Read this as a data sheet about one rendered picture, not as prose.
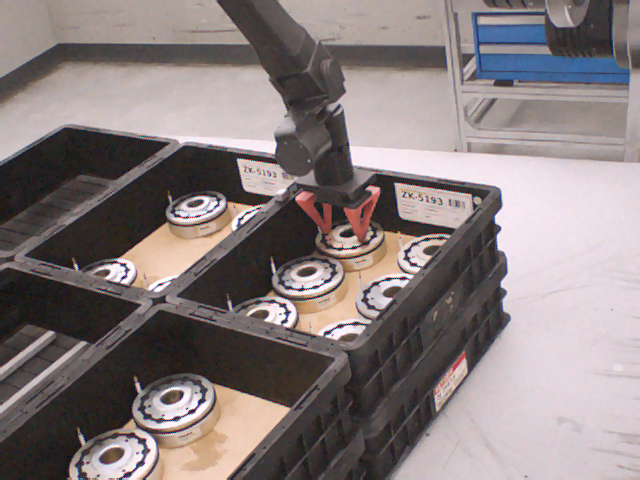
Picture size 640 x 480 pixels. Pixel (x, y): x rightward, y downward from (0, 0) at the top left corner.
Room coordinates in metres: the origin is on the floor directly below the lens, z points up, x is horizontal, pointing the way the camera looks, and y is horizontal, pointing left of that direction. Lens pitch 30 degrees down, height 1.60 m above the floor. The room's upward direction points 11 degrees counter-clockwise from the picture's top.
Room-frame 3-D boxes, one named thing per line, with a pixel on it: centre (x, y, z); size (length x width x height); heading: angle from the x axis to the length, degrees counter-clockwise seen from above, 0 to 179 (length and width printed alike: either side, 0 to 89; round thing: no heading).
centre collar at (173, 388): (0.97, 0.20, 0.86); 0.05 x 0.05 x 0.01
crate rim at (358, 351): (1.15, -0.04, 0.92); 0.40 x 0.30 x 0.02; 140
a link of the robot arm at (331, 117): (1.27, -0.05, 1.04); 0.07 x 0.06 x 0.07; 148
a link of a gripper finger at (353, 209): (1.26, -0.06, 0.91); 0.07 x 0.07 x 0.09; 49
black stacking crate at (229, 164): (1.34, 0.19, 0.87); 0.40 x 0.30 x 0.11; 140
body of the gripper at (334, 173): (1.27, -0.05, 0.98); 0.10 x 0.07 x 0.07; 49
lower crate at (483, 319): (1.15, -0.04, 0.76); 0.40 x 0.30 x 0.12; 140
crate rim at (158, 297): (1.34, 0.19, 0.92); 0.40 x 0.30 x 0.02; 140
